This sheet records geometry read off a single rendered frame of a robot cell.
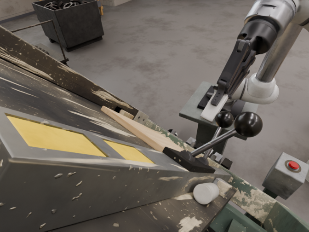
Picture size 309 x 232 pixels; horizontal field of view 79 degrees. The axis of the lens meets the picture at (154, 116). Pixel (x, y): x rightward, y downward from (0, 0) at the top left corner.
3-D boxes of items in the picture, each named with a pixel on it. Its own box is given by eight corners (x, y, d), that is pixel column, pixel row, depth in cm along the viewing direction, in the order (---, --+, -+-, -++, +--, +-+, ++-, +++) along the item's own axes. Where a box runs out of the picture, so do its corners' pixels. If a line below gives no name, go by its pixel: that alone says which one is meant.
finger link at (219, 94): (229, 87, 41) (227, 81, 39) (217, 106, 41) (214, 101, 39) (222, 84, 42) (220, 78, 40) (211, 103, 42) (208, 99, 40)
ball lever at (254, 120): (189, 172, 31) (267, 131, 28) (182, 171, 28) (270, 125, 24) (179, 151, 33) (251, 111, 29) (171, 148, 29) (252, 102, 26)
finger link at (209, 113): (228, 95, 42) (228, 95, 41) (212, 123, 42) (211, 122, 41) (216, 90, 43) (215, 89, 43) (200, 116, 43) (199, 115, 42)
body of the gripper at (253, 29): (244, 38, 48) (226, 69, 48) (243, 14, 41) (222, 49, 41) (275, 46, 44) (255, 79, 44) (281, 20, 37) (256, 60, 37)
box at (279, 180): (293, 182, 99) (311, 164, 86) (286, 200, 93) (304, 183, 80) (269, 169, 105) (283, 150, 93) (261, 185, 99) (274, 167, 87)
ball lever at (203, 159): (209, 171, 41) (237, 117, 41) (206, 171, 37) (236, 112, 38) (194, 163, 43) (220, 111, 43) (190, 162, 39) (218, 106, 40)
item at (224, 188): (226, 195, 51) (232, 186, 51) (223, 198, 45) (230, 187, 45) (213, 186, 53) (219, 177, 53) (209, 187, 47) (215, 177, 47)
